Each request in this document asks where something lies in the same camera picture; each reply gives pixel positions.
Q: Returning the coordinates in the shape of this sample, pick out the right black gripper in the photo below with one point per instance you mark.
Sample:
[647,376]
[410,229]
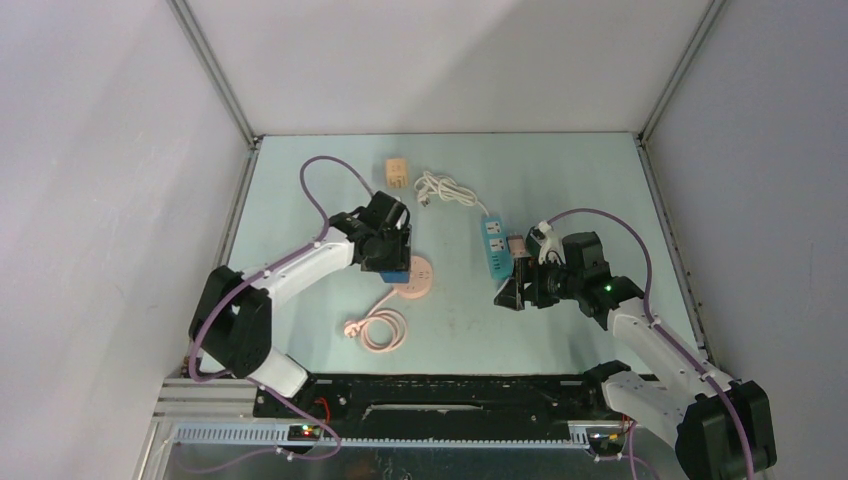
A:
[526,270]

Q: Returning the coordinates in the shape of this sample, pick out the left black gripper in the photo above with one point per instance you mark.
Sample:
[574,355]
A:
[400,260]

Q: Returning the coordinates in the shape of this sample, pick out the blue cube socket adapter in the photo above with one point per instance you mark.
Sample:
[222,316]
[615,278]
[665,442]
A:
[395,277]

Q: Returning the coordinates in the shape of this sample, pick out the yellow cube socket adapter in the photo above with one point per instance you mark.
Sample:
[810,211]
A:
[396,173]

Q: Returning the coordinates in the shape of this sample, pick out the dark green cube socket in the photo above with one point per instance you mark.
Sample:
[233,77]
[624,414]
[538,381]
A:
[534,240]

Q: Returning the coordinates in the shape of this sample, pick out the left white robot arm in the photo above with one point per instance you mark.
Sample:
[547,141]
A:
[233,321]

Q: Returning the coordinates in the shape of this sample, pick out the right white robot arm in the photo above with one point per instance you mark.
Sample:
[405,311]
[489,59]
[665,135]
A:
[669,358]

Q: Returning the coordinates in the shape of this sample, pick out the small pink plug adapter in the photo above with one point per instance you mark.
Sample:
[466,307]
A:
[517,246]

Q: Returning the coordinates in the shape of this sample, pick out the teal power strip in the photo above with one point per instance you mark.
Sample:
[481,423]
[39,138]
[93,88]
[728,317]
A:
[495,242]

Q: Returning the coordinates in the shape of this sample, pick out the pink round power strip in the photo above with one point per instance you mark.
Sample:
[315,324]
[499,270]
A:
[420,282]

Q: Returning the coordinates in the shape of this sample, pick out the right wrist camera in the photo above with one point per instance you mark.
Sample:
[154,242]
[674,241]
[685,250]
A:
[550,244]

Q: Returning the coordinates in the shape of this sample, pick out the black front rail frame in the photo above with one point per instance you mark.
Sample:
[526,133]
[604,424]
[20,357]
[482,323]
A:
[461,408]

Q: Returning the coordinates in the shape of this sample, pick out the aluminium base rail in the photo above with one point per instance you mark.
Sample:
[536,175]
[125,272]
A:
[255,426]

